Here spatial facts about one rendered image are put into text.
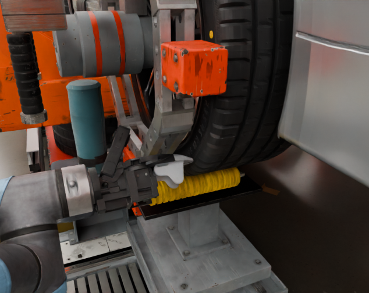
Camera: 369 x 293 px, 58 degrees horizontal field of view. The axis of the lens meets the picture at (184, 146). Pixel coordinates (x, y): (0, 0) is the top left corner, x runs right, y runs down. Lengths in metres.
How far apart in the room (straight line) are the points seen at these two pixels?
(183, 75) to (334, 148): 0.22
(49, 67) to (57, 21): 0.68
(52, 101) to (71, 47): 0.55
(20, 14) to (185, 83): 0.27
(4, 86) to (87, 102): 0.41
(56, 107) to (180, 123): 0.74
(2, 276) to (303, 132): 0.43
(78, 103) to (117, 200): 0.35
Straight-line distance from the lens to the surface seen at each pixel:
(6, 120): 1.29
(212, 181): 0.85
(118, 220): 1.46
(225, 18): 0.54
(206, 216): 1.03
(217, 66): 0.50
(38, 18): 0.60
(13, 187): 0.62
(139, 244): 1.24
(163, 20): 0.55
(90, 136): 0.94
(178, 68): 0.49
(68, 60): 0.74
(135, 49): 0.75
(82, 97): 0.91
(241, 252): 1.10
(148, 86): 1.03
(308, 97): 0.49
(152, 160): 0.64
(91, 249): 1.37
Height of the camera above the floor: 0.95
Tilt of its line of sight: 25 degrees down
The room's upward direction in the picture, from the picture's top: straight up
